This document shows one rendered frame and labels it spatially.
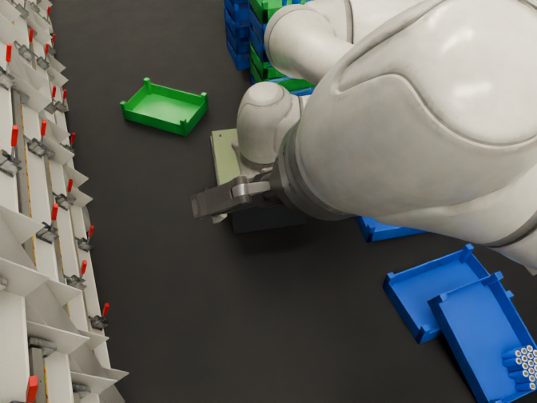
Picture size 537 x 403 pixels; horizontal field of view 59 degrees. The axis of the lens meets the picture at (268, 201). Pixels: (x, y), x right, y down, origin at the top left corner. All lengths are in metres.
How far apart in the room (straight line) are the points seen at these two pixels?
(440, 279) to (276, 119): 0.72
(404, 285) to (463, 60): 1.36
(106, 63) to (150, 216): 1.02
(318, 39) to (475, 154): 0.40
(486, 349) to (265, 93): 0.92
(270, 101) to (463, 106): 1.13
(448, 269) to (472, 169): 1.40
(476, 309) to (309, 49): 1.05
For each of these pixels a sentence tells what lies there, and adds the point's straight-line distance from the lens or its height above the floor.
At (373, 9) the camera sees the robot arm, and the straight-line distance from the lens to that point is 0.81.
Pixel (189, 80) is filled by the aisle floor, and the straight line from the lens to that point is 2.28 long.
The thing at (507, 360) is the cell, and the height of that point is 0.05.
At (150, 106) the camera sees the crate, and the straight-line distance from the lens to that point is 2.15.
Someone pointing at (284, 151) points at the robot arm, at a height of 1.03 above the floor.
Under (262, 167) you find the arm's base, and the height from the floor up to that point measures 0.25.
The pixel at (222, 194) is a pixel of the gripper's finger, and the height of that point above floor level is 0.93.
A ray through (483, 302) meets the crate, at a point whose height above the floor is 0.08.
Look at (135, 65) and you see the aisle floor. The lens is 2.44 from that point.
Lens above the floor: 1.27
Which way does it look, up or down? 49 degrees down
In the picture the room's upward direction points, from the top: straight up
